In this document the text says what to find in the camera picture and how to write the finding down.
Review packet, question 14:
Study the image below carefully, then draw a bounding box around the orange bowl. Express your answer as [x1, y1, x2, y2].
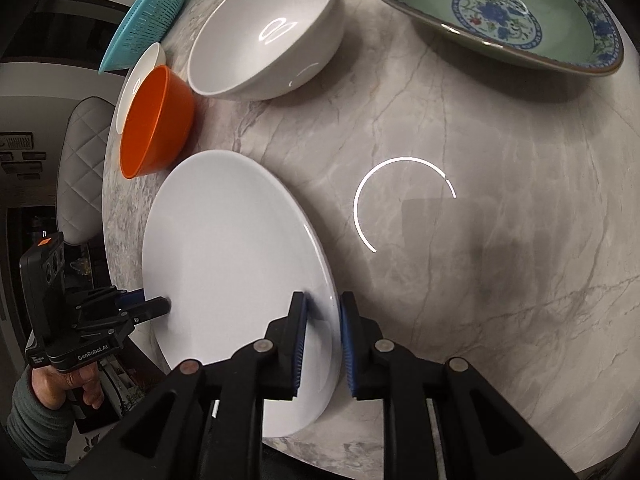
[119, 65, 197, 180]

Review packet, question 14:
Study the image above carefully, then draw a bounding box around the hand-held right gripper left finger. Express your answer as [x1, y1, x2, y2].
[65, 291, 308, 480]

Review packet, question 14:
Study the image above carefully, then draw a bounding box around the person's left forearm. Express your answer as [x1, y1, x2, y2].
[4, 366, 77, 463]

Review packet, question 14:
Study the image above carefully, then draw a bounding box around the blue plastic strainer basket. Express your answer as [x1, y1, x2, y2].
[98, 0, 187, 75]

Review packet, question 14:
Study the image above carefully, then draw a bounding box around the white bowl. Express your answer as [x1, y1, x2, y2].
[187, 0, 345, 101]

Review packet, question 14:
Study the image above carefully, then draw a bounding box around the grey quilted chair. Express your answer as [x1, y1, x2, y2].
[54, 97, 118, 246]

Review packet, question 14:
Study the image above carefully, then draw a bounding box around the small white plate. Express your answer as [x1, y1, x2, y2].
[115, 42, 167, 135]

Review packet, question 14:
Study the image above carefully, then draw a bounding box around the grey vented appliance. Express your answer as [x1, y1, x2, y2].
[0, 132, 48, 176]

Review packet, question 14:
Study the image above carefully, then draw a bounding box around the large white plate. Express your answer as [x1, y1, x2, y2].
[141, 150, 337, 438]

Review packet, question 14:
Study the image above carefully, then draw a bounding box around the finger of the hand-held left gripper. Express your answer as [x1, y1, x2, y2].
[75, 287, 147, 312]
[80, 296, 171, 332]

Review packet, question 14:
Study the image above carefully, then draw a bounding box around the person's left hand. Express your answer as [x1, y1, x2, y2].
[30, 360, 103, 411]

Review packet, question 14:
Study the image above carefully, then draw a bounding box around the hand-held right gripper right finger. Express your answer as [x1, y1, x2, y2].
[339, 291, 591, 480]

